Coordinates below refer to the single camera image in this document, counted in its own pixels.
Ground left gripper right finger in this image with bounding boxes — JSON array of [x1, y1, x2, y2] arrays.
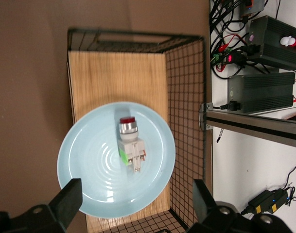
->
[[192, 179, 219, 226]]

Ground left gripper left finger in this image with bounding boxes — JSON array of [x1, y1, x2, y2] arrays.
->
[[47, 178, 84, 233]]

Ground light blue round plate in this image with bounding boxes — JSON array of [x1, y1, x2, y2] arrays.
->
[[56, 101, 176, 216]]

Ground red push button switch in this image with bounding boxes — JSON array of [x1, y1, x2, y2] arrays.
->
[[118, 116, 147, 174]]

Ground black adapter yellow label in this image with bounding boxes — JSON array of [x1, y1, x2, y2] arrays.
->
[[268, 188, 290, 212], [246, 189, 273, 215]]

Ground black finned power supply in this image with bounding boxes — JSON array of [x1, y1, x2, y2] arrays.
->
[[227, 72, 296, 114]]

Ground brown table cover sheet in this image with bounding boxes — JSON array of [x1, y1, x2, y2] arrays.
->
[[0, 0, 213, 233]]

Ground black plug with red light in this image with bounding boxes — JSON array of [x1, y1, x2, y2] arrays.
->
[[222, 53, 248, 65]]

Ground red alligator clip lead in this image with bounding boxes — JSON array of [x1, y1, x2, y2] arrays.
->
[[217, 33, 248, 53]]

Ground black finned box purple sticker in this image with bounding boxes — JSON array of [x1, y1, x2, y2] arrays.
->
[[246, 15, 296, 71]]

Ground white red toy figure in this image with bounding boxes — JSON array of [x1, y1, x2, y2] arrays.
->
[[279, 35, 296, 51]]

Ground small grey electronics box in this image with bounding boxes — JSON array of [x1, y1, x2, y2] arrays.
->
[[239, 0, 270, 17]]

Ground aluminium camera mount bar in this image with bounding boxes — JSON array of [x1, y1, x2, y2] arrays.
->
[[198, 101, 296, 149]]

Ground black power cord plug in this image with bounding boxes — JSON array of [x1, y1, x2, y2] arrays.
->
[[212, 101, 241, 111]]

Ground wooden tray black wire sides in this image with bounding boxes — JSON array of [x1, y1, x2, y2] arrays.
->
[[66, 28, 207, 233]]

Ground tangled black cable bundle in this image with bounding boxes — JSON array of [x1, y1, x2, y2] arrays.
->
[[209, 0, 250, 81]]

